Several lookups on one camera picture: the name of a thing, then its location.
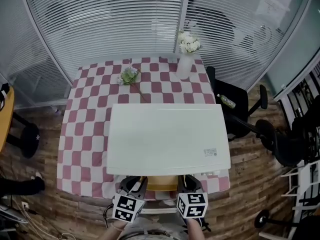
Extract white flower bunch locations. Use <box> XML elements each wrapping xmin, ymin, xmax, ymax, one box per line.
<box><xmin>176</xmin><ymin>28</ymin><xmax>202</xmax><ymax>55</ymax></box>

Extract white paper sign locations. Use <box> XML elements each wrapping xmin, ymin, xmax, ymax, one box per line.
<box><xmin>254</xmin><ymin>0</ymin><xmax>295</xmax><ymax>25</ymax></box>

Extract white vase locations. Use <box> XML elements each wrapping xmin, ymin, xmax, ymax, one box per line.
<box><xmin>175</xmin><ymin>54</ymin><xmax>194</xmax><ymax>80</ymax></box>

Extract round wooden side table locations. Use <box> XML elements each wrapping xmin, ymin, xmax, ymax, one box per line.
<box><xmin>0</xmin><ymin>83</ymin><xmax>41</xmax><ymax>160</ymax></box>

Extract purple flower stem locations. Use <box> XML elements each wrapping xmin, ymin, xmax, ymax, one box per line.
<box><xmin>117</xmin><ymin>65</ymin><xmax>149</xmax><ymax>104</ymax></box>

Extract person's grey clothing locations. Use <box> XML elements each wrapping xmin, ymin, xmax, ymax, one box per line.
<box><xmin>122</xmin><ymin>216</ymin><xmax>191</xmax><ymax>240</ymax></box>

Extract person's left forearm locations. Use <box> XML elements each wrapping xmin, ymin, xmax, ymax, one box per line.
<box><xmin>96</xmin><ymin>220</ymin><xmax>130</xmax><ymax>240</ymax></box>

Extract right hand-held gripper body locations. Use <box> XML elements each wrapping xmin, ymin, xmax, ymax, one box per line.
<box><xmin>176</xmin><ymin>192</ymin><xmax>209</xmax><ymax>219</ymax></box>

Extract green drink bottle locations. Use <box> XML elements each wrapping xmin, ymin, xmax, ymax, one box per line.
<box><xmin>216</xmin><ymin>93</ymin><xmax>237</xmax><ymax>109</ymax></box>

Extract yellow tray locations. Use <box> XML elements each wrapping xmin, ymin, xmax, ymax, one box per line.
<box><xmin>141</xmin><ymin>175</ymin><xmax>179</xmax><ymax>193</ymax></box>

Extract white rack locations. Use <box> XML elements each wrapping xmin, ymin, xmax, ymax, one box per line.
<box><xmin>280</xmin><ymin>158</ymin><xmax>320</xmax><ymax>225</ymax></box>

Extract person's right forearm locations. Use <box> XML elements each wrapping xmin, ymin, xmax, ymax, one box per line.
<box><xmin>186</xmin><ymin>217</ymin><xmax>204</xmax><ymax>240</ymax></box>

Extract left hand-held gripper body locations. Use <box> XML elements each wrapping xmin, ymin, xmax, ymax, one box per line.
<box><xmin>111</xmin><ymin>191</ymin><xmax>146</xmax><ymax>224</ymax></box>

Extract white fan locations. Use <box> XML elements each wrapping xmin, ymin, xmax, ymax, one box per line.
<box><xmin>234</xmin><ymin>24</ymin><xmax>274</xmax><ymax>53</ymax></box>

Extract white microwave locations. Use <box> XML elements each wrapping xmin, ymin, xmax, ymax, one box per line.
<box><xmin>106</xmin><ymin>103</ymin><xmax>232</xmax><ymax>215</ymax></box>

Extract white cables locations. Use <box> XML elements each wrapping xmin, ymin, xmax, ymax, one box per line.
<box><xmin>12</xmin><ymin>198</ymin><xmax>77</xmax><ymax>240</ymax></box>

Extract black device with white label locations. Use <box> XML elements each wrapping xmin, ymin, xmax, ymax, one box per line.
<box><xmin>0</xmin><ymin>82</ymin><xmax>11</xmax><ymax>110</ymax></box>

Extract white window blinds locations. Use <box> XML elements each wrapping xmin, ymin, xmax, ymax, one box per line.
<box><xmin>21</xmin><ymin>0</ymin><xmax>251</xmax><ymax>91</ymax></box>

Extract black mesh chair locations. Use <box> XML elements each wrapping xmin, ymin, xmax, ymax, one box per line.
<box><xmin>254</xmin><ymin>103</ymin><xmax>320</xmax><ymax>168</ymax></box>

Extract black office chair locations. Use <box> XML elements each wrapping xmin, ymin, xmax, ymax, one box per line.
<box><xmin>206</xmin><ymin>65</ymin><xmax>269</xmax><ymax>143</ymax></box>

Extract pink white checkered tablecloth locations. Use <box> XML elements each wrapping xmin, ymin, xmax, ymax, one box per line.
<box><xmin>56</xmin><ymin>53</ymin><xmax>231</xmax><ymax>201</ymax></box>

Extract black wheeled stand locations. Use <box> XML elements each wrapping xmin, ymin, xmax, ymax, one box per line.
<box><xmin>254</xmin><ymin>208</ymin><xmax>320</xmax><ymax>240</ymax></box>

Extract grey device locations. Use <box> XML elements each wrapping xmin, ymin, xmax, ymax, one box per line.
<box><xmin>0</xmin><ymin>203</ymin><xmax>30</xmax><ymax>225</ymax></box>

